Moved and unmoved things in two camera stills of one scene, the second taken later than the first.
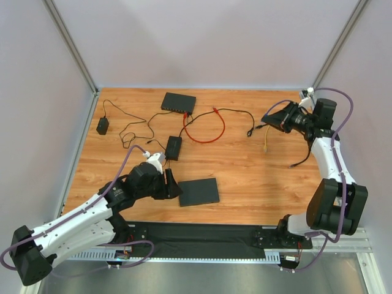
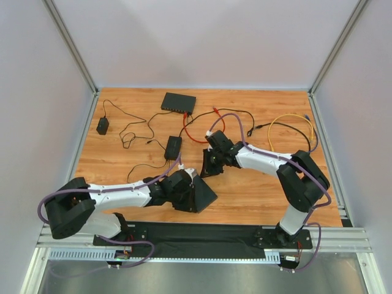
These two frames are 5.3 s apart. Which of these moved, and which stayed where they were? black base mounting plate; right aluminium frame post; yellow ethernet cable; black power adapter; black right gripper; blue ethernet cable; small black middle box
Moved: yellow ethernet cable; blue ethernet cable; black right gripper
Stayed: black power adapter; black base mounting plate; right aluminium frame post; small black middle box
